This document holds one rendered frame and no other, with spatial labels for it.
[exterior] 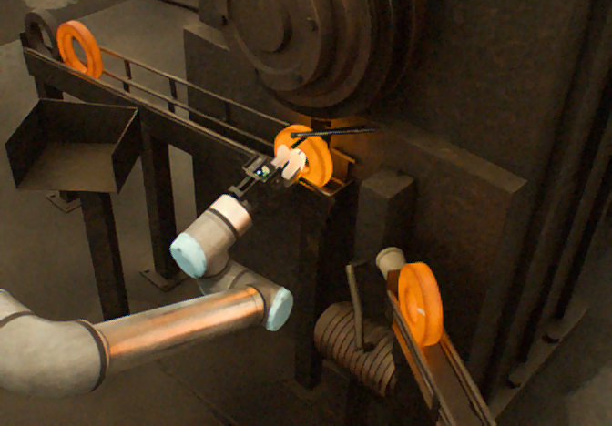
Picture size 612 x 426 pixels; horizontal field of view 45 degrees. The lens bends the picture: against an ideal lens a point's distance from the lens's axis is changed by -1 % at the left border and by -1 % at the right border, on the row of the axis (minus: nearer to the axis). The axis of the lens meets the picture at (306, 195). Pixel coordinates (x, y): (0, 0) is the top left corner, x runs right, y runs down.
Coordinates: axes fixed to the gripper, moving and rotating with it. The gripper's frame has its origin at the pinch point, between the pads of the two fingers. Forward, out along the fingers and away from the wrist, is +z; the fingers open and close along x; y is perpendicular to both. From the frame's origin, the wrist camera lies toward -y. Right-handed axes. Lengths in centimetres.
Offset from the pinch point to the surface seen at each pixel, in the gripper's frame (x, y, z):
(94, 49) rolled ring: 82, -5, -1
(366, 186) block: -21.4, 6.0, -2.1
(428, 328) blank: -50, 4, -20
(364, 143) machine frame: -12.7, 4.2, 7.9
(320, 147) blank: -5.3, 4.3, 1.4
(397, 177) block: -24.4, 4.3, 4.1
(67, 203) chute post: 107, -69, -27
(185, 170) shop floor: 93, -83, 14
